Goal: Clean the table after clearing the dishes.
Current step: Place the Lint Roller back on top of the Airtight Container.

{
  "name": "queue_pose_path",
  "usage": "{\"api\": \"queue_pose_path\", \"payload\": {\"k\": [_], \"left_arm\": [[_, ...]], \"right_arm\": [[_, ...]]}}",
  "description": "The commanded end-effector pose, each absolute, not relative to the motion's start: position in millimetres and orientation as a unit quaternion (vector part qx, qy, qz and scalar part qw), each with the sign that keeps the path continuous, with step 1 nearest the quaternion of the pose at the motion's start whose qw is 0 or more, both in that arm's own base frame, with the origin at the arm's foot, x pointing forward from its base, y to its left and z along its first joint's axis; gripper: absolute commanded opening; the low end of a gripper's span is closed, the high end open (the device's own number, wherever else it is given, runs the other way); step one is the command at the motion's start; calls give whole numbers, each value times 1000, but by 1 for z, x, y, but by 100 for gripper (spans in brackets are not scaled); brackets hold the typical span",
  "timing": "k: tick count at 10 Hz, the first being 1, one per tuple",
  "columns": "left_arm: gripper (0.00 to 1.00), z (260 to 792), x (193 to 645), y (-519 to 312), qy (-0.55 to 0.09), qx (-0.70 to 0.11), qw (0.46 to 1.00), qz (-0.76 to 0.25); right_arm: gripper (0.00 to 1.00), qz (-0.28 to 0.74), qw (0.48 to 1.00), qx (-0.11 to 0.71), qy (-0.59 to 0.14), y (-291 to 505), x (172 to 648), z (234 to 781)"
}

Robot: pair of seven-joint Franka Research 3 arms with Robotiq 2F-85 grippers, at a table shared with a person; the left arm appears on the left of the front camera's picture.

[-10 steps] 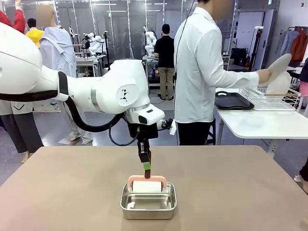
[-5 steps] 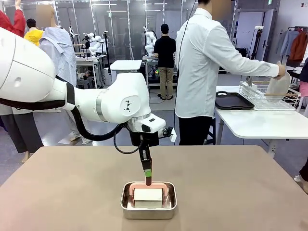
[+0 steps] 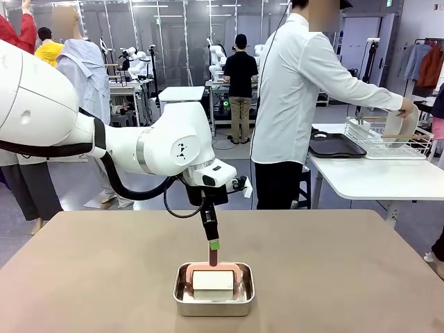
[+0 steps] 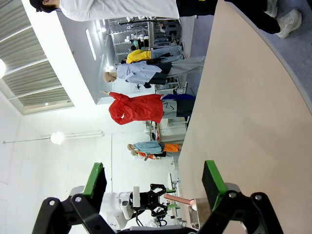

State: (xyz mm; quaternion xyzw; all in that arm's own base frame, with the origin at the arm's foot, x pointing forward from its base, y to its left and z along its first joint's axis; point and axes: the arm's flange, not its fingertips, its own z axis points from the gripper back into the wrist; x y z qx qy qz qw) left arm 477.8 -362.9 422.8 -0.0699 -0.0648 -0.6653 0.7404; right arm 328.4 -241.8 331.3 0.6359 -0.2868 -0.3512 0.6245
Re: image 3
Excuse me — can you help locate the person in yellow hoodie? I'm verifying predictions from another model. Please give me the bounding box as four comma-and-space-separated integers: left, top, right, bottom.
34, 26, 66, 69

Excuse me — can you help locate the black clothes rack with garments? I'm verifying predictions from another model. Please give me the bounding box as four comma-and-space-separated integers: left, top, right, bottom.
402, 37, 444, 105

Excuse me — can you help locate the person in white shirt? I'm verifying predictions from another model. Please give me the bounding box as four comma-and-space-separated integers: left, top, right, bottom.
250, 0, 416, 211

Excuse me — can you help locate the black tripod pole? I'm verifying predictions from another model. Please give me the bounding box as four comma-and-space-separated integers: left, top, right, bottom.
148, 44, 164, 108

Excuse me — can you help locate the white background workbench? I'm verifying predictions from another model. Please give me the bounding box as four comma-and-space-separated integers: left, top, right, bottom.
109, 78, 155, 128

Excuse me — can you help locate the person in black t-shirt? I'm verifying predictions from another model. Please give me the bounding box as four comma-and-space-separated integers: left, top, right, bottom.
223, 33, 259, 145

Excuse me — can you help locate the dark plastic stool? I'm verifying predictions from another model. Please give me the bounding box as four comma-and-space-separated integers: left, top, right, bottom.
291, 166, 312, 210

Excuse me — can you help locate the mannequin with striped shirt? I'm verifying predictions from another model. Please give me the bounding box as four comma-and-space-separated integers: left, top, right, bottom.
57, 6, 135, 209

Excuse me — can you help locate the mannequin with red jacket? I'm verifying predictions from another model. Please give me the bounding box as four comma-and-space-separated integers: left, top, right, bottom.
0, 0, 63, 235

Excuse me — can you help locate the dark brown serving tray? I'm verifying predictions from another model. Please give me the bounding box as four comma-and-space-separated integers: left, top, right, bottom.
308, 128, 368, 160

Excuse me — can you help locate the white wire dish rack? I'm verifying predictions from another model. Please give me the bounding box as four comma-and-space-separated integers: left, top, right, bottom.
343, 116, 434, 161

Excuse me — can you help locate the black left arm cable sleeve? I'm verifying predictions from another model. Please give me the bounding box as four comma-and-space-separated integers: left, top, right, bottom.
0, 107, 183, 203

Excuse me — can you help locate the grey step stool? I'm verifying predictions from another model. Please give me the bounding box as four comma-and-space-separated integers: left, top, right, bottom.
112, 112, 136, 128

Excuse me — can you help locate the person's right hand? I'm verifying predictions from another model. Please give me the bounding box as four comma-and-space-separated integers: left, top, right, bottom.
397, 98, 414, 118

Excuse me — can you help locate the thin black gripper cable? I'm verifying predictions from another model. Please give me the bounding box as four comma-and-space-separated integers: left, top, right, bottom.
163, 176, 206, 219

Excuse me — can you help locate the rectangular steel tray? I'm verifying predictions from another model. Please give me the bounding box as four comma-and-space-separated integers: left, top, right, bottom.
173, 262, 256, 317

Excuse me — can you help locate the white side table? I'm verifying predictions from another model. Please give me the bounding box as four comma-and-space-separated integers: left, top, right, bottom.
307, 123, 444, 223

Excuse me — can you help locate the pink lint roller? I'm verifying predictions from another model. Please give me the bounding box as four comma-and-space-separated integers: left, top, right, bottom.
185, 241, 243, 301

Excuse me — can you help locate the person's right forearm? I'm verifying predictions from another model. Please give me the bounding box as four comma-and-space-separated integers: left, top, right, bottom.
350, 78, 405, 112

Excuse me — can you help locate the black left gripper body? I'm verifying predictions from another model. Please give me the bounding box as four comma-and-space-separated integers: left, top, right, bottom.
185, 183, 230, 206

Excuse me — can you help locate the white background table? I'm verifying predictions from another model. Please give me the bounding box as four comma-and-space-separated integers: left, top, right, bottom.
157, 85, 206, 115

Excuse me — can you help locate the white round plate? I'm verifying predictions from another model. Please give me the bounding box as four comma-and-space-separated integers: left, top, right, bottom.
382, 103, 420, 148

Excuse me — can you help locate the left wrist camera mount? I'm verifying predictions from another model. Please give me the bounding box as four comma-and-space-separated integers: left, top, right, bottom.
225, 175, 253, 199

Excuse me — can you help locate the black camera stand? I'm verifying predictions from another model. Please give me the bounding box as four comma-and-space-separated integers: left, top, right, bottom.
362, 37, 382, 89

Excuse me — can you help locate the white cutlery holder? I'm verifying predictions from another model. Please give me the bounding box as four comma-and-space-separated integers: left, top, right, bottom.
345, 117, 371, 138

